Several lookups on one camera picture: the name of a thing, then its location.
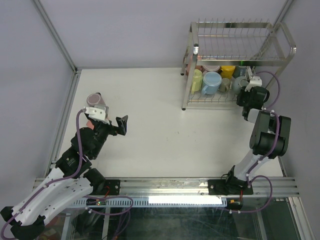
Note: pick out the small taupe mug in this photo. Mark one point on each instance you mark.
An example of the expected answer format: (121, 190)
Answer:
(225, 85)

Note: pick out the slate blue small mug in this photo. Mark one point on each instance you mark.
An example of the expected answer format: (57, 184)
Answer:
(239, 71)

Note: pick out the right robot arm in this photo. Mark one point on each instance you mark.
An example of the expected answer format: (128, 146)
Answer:
(269, 138)

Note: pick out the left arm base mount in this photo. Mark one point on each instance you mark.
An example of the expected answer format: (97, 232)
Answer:
(107, 186)

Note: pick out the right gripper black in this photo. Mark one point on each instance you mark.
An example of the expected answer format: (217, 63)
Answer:
(238, 100)

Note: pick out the yellow mug black handle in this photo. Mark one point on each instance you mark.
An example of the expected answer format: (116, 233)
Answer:
(226, 71)

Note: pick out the pale yellow mug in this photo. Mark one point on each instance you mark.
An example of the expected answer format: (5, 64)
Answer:
(196, 81)

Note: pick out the lilac ribbed mug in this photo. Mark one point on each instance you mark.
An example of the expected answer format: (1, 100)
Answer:
(210, 68)

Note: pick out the steel dish rack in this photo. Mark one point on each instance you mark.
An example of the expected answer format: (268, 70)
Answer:
(233, 43)

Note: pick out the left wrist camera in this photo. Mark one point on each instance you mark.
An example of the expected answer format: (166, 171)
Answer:
(98, 113)

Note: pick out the aluminium mounting rail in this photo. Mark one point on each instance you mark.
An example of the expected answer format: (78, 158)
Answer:
(282, 187)

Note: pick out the dark green glazed mug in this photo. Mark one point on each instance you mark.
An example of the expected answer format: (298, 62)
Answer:
(238, 84)

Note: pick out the light blue mug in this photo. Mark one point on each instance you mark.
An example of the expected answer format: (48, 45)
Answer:
(210, 83)

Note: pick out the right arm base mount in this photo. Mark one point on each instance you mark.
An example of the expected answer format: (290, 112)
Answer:
(225, 187)

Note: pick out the mauve upside-down mug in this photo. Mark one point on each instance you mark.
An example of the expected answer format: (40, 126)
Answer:
(95, 100)

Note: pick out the white slotted cable duct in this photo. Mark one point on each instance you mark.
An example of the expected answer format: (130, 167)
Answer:
(156, 201)

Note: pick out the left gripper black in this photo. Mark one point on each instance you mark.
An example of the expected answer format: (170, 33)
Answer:
(122, 126)

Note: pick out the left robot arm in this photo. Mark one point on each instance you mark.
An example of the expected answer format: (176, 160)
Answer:
(72, 178)

